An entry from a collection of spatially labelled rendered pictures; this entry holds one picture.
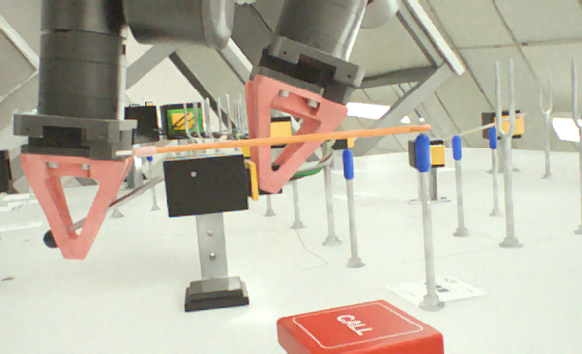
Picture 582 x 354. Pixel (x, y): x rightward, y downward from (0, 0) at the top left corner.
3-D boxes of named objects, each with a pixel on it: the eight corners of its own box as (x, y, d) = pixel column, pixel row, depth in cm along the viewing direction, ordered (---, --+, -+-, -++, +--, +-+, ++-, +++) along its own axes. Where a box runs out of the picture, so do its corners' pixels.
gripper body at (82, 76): (136, 144, 52) (141, 48, 51) (117, 150, 42) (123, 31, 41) (49, 138, 51) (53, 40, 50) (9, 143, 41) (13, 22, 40)
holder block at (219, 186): (171, 209, 50) (165, 157, 49) (245, 203, 50) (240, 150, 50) (168, 218, 46) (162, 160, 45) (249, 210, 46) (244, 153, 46)
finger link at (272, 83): (299, 197, 52) (336, 84, 52) (318, 209, 45) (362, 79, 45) (216, 170, 51) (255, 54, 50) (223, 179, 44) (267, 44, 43)
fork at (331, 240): (322, 247, 56) (310, 79, 54) (320, 242, 58) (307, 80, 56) (345, 244, 56) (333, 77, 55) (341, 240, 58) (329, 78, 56)
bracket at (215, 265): (199, 271, 51) (192, 207, 50) (229, 267, 51) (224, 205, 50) (198, 287, 46) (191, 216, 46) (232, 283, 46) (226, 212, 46)
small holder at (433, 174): (436, 192, 83) (434, 135, 82) (453, 203, 74) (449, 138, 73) (399, 195, 83) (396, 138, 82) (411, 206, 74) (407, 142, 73)
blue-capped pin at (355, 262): (343, 265, 49) (334, 149, 48) (363, 263, 49) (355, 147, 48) (347, 269, 48) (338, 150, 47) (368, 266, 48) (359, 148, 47)
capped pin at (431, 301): (413, 306, 38) (401, 119, 37) (433, 300, 39) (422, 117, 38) (431, 312, 37) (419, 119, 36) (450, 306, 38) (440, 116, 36)
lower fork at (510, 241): (529, 246, 51) (522, 58, 49) (509, 249, 50) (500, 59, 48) (512, 241, 52) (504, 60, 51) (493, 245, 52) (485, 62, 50)
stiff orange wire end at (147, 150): (118, 157, 36) (117, 147, 36) (427, 132, 37) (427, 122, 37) (114, 159, 35) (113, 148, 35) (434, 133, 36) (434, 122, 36)
